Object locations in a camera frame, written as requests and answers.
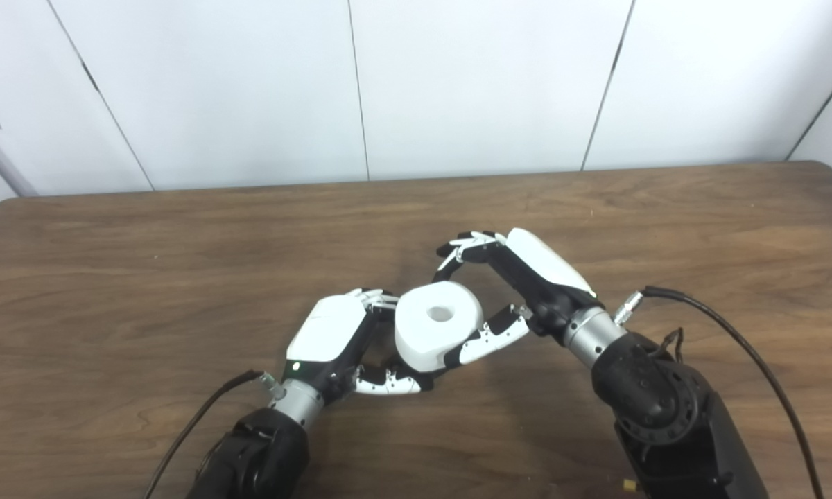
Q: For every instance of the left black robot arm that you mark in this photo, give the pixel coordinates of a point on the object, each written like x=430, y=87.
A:
x=263, y=450

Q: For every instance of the round white piece with holes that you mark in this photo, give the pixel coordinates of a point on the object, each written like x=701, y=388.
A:
x=430, y=333

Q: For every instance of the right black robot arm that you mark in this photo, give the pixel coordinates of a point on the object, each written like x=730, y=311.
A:
x=659, y=409

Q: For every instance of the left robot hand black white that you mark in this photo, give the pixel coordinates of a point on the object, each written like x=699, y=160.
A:
x=329, y=329

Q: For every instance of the grey wall corner post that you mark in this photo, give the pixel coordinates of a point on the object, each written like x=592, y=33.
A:
x=3, y=163

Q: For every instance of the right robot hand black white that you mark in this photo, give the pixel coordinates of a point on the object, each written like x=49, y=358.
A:
x=541, y=263

